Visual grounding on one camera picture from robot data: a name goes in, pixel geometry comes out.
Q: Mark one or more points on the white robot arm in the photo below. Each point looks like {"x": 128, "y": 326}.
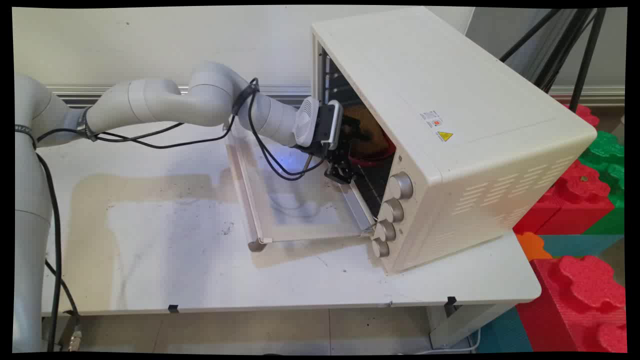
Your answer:
{"x": 150, "y": 102}

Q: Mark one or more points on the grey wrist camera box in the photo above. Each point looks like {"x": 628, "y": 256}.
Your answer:
{"x": 335, "y": 122}

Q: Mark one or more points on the white red label sticker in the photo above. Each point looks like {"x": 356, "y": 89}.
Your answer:
{"x": 431, "y": 119}

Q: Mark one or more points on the yellow warning sticker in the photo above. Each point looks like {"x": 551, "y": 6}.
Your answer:
{"x": 445, "y": 136}

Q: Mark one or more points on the orange foam piece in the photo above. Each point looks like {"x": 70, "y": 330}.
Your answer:
{"x": 532, "y": 246}

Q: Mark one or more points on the brown bread slice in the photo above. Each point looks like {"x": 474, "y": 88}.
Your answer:
{"x": 382, "y": 137}

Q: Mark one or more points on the teal foam floor mat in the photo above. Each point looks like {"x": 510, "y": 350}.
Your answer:
{"x": 505, "y": 335}

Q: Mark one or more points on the small red foam block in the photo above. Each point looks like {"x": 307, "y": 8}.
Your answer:
{"x": 586, "y": 116}

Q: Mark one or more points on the red plate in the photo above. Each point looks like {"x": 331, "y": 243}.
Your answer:
{"x": 372, "y": 160}

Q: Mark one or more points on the teal foam block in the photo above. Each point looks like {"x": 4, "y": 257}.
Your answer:
{"x": 580, "y": 245}

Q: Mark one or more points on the cream toaster oven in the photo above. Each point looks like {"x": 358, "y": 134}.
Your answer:
{"x": 450, "y": 100}

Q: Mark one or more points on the white table leg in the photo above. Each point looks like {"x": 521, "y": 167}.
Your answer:
{"x": 465, "y": 325}

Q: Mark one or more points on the medium red foam block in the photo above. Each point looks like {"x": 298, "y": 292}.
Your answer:
{"x": 575, "y": 200}

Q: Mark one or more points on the green foam block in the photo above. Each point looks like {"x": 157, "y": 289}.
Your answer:
{"x": 607, "y": 150}

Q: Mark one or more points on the aluminium wall rail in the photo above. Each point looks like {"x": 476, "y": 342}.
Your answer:
{"x": 600, "y": 94}

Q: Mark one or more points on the silver oven knob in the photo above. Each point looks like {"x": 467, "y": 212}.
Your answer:
{"x": 401, "y": 186}
{"x": 380, "y": 248}
{"x": 385, "y": 231}
{"x": 393, "y": 210}

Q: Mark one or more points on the black tripod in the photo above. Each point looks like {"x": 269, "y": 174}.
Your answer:
{"x": 585, "y": 55}

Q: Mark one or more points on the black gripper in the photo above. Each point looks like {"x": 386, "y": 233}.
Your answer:
{"x": 337, "y": 155}

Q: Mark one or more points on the large red foam block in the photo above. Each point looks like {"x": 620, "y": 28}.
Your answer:
{"x": 575, "y": 310}

